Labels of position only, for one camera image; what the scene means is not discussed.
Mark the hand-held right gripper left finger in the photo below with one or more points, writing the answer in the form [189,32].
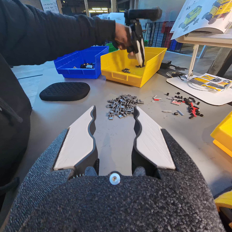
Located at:
[76,143]

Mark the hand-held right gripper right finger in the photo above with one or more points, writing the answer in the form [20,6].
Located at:
[154,143]

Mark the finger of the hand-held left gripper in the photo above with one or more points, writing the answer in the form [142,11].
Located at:
[140,53]
[144,56]

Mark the grey plastic track link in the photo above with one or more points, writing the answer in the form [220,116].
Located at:
[139,66]

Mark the pile of grey track links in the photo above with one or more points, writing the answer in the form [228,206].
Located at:
[126,70]
[123,106]

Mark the person's left forearm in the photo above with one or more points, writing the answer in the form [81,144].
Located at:
[54,34]

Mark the grey desk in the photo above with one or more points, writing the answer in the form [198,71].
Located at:
[54,117]

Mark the person's left hand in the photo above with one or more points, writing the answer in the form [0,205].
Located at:
[123,38]

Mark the storage shelving with bins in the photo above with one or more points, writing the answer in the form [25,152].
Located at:
[159,34]

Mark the green plastic bin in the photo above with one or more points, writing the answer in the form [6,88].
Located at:
[111,48]

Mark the pile of small black red pins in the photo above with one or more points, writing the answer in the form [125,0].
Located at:
[192,108]

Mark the black yellow toy part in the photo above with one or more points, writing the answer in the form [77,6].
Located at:
[87,66]

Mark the instruction booklet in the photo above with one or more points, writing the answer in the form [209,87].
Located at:
[199,18]

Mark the person's black hooded sweater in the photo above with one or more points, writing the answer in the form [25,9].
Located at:
[12,126]

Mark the blue plastic bin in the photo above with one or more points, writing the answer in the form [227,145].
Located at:
[72,61]

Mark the sticker sheet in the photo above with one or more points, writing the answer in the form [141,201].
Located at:
[208,81]

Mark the white book stand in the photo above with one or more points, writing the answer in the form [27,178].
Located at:
[208,96]

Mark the white wall chart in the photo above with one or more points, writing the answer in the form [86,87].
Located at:
[49,5]

